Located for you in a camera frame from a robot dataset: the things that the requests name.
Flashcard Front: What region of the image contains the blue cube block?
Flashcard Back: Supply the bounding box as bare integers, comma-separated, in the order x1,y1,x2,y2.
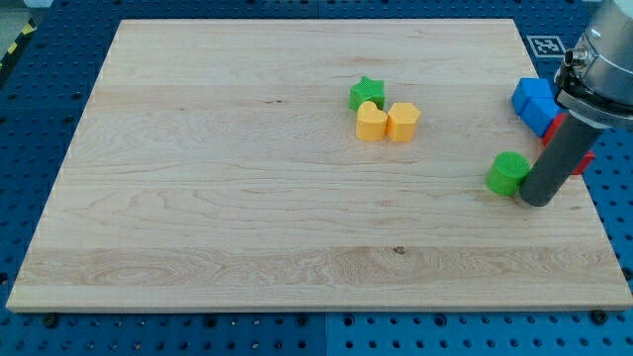
511,77,553,116
519,98,562,137

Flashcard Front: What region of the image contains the green star block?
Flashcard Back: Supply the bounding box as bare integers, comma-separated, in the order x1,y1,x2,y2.
348,76,386,112

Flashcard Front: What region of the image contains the green cylinder block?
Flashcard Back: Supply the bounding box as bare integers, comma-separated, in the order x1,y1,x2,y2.
485,151,531,196

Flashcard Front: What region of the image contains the red block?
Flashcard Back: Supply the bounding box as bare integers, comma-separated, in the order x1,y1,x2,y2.
541,113,595,175

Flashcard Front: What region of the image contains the yellow hexagon block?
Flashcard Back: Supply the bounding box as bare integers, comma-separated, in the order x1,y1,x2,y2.
386,102,421,142

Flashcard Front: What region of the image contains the fiducial marker tag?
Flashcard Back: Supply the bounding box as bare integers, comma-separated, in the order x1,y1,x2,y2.
526,35,566,58

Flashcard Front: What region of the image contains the wooden board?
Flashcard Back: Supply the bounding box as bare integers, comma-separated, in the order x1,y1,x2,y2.
7,19,632,312

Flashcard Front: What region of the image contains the yellow heart block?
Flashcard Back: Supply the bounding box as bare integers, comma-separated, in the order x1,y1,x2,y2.
355,101,388,141

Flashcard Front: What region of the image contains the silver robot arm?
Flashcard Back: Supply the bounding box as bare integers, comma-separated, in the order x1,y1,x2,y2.
519,0,632,207

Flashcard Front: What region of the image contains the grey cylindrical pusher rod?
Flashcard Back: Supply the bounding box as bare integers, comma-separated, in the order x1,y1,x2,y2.
519,113,603,207

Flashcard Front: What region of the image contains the blue cube block rear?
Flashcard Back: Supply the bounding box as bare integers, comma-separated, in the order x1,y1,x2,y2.
511,77,553,116

